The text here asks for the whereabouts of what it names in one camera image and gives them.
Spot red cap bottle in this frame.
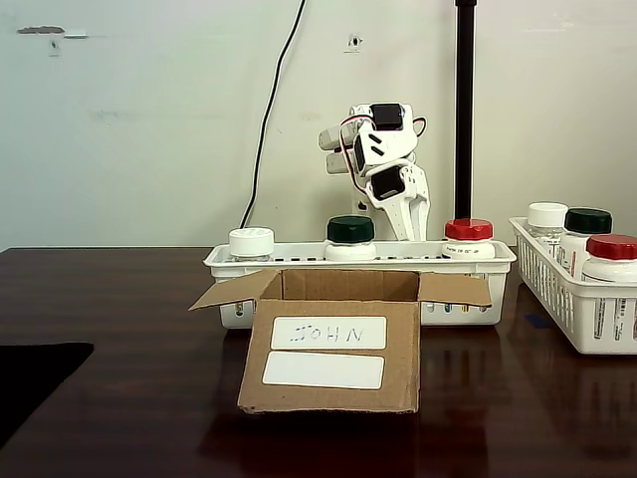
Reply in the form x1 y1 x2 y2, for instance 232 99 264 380
580 233 637 341
441 218 498 260

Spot brown cardboard box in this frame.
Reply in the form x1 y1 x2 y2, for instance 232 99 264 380
187 267 494 415

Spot green cap bottle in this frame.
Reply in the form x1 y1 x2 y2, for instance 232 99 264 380
556 207 614 280
323 215 378 262

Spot white plastic basket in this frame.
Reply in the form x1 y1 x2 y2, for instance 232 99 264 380
202 240 519 330
508 216 637 356

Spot white cap bottle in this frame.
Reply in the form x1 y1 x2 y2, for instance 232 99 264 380
526 201 570 260
227 226 277 263

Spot black pole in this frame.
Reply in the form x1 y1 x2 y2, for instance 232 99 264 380
453 0 480 224

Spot white label with writing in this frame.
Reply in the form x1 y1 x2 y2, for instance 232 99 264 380
271 315 388 351

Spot blank white label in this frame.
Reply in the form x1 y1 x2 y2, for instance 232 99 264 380
262 351 386 390

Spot red white servo wire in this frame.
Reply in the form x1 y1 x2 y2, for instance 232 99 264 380
336 114 373 190

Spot black cable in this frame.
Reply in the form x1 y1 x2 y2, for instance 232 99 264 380
239 0 308 230

